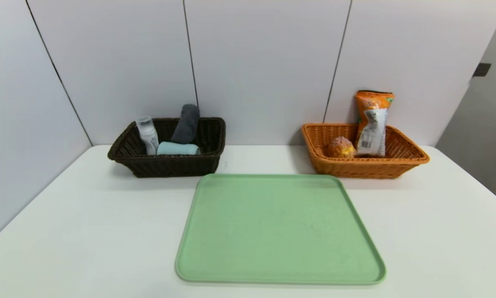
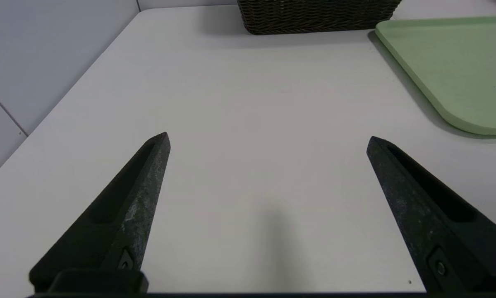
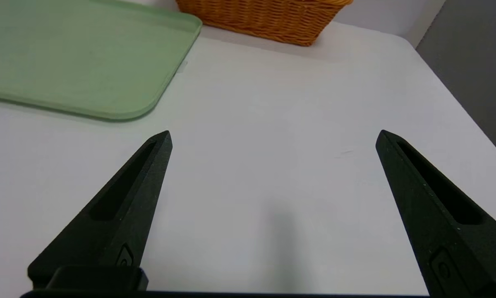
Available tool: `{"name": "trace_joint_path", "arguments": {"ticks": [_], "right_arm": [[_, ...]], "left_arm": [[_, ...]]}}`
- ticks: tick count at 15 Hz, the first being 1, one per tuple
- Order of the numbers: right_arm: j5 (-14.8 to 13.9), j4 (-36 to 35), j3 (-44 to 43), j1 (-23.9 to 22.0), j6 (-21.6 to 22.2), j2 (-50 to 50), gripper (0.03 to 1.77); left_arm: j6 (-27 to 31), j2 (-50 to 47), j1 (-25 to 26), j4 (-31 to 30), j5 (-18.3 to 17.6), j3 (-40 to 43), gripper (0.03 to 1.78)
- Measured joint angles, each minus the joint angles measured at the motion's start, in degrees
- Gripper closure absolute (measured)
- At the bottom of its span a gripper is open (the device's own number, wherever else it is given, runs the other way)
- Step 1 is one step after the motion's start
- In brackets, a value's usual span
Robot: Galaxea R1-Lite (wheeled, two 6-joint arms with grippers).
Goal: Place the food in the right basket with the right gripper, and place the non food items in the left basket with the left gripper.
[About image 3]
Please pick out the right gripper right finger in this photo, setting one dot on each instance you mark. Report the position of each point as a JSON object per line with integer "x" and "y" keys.
{"x": 450, "y": 240}

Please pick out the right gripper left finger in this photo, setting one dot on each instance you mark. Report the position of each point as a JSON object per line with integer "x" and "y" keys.
{"x": 111, "y": 231}

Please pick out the orange wicker basket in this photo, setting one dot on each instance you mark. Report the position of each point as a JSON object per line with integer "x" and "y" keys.
{"x": 268, "y": 20}

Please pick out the light green plastic tray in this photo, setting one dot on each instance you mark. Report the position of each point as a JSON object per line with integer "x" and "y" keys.
{"x": 78, "y": 58}

